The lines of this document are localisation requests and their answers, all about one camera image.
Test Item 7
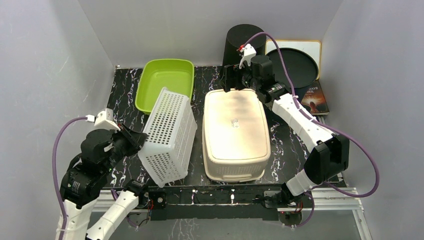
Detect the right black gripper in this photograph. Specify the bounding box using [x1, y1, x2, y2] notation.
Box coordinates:
[219, 60, 260, 93]

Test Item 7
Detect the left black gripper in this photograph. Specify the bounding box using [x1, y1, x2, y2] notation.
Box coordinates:
[102, 121, 147, 173]

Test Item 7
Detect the green and white strainer basket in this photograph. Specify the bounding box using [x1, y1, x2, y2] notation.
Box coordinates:
[137, 87, 198, 188]

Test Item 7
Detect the black ribbed bucket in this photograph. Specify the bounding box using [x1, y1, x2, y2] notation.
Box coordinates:
[220, 24, 267, 73]

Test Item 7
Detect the green plastic basin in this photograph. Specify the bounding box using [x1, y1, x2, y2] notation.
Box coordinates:
[134, 58, 195, 115]

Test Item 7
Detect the cream perforated laundry basket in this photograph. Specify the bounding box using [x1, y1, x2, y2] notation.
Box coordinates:
[202, 88, 271, 183]

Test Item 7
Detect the large dark blue bucket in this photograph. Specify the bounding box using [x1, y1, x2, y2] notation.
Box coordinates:
[267, 48, 318, 100]

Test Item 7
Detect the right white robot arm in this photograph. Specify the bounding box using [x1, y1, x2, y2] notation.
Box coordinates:
[219, 55, 350, 208]

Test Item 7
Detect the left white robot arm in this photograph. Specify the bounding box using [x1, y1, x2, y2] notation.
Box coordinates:
[55, 124, 150, 240]

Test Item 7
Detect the book Three Days to See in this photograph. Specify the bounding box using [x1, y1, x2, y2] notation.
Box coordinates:
[295, 79, 330, 116]

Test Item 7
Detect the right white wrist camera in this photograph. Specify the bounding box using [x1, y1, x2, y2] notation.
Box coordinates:
[237, 43, 257, 69]

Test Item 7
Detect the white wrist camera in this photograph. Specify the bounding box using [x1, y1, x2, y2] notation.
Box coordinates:
[237, 43, 257, 69]
[85, 108, 120, 131]

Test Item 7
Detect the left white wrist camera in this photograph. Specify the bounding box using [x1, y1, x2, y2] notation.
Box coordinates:
[85, 108, 120, 131]

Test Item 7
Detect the small whiteboard yellow frame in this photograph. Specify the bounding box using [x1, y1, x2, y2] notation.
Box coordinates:
[265, 40, 321, 80]

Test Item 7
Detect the aluminium base frame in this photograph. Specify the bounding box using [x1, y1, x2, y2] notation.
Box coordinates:
[59, 187, 373, 240]

